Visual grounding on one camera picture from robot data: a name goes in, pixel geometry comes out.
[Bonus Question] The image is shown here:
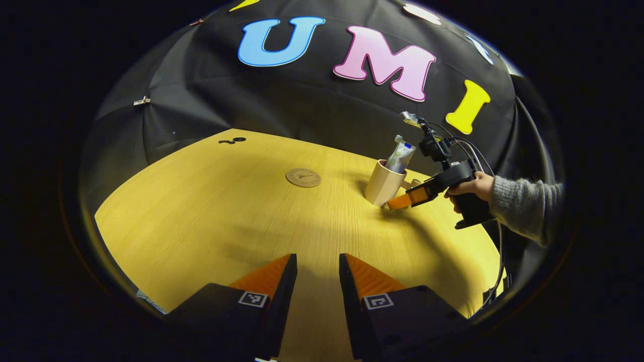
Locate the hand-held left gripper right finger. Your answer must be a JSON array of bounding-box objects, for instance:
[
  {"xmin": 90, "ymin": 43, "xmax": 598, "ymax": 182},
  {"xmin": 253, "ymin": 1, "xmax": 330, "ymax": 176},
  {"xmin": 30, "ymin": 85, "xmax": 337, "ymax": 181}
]
[{"xmin": 338, "ymin": 253, "xmax": 471, "ymax": 362}]

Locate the round tan coaster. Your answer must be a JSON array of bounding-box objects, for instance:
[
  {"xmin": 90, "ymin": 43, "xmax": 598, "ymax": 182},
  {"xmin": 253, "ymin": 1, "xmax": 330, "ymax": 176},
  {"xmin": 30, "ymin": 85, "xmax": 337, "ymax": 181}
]
[{"xmin": 285, "ymin": 167, "xmax": 321, "ymax": 188}]

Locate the white toothpaste tube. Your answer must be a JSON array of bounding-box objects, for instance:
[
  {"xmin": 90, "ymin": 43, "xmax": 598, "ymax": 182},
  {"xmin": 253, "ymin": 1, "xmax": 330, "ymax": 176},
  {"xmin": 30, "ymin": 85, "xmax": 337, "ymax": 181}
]
[{"xmin": 385, "ymin": 141, "xmax": 417, "ymax": 174}]

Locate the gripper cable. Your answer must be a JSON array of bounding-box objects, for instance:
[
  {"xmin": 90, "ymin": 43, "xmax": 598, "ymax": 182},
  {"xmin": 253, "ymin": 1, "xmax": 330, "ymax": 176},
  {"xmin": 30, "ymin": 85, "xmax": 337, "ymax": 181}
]
[{"xmin": 440, "ymin": 122, "xmax": 505, "ymax": 305}]

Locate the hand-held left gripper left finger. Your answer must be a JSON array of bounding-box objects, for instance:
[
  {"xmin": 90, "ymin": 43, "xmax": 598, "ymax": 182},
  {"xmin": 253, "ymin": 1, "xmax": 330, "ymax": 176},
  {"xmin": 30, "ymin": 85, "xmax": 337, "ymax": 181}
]
[{"xmin": 166, "ymin": 253, "xmax": 298, "ymax": 362}]

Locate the black backdrop cloth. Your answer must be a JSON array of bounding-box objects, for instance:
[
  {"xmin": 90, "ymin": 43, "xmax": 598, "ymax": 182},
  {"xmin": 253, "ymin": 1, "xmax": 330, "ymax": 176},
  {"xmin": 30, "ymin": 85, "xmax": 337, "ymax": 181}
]
[{"xmin": 78, "ymin": 0, "xmax": 567, "ymax": 282}]

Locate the beige cup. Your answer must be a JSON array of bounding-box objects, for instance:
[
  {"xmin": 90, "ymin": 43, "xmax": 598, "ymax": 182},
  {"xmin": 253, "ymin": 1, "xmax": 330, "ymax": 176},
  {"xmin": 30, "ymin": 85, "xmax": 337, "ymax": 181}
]
[{"xmin": 364, "ymin": 159, "xmax": 421, "ymax": 207}]

